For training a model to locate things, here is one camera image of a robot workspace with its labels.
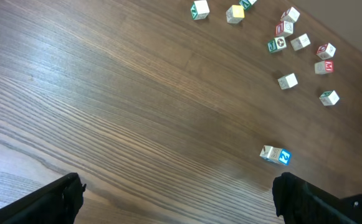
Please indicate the blue bottom tower block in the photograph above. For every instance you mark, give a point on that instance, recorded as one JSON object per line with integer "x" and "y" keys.
{"x": 265, "y": 152}

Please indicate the red side wooden block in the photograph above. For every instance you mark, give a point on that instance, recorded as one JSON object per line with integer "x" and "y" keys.
{"x": 284, "y": 29}

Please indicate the plain wooden block far left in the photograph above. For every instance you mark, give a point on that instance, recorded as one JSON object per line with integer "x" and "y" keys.
{"x": 200, "y": 10}

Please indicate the yellow top wooden block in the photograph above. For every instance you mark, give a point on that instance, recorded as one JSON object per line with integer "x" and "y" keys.
{"x": 235, "y": 14}

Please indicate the plain wooden block upper right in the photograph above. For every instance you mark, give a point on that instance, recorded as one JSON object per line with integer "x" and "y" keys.
{"x": 326, "y": 51}

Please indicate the green side wooden block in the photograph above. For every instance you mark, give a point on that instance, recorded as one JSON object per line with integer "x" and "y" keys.
{"x": 247, "y": 4}

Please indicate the red M wooden block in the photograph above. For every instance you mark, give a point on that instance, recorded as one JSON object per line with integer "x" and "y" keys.
{"x": 324, "y": 67}

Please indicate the plain wooden block top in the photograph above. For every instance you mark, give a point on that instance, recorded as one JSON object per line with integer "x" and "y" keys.
{"x": 290, "y": 15}

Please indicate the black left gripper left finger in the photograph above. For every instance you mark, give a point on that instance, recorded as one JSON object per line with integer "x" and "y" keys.
{"x": 56, "y": 203}

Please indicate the blue letter wooden block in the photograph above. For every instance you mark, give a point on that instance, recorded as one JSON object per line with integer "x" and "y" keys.
{"x": 280, "y": 156}

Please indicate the plain wooden block far right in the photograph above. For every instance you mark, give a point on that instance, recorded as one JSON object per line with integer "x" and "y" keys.
{"x": 329, "y": 98}

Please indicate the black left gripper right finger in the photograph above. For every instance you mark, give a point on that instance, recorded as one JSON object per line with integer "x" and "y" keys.
{"x": 300, "y": 202}

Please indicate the green edged wooden block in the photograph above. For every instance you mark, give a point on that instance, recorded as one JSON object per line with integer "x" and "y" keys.
{"x": 300, "y": 42}

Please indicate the green ball picture block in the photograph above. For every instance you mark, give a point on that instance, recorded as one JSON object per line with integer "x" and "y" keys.
{"x": 276, "y": 44}

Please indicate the plain wooden block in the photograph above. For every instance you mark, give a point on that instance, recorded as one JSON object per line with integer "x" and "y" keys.
{"x": 326, "y": 51}
{"x": 329, "y": 98}
{"x": 290, "y": 15}
{"x": 287, "y": 81}
{"x": 200, "y": 10}

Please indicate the plain wooden block centre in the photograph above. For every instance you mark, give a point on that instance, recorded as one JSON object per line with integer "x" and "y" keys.
{"x": 287, "y": 81}

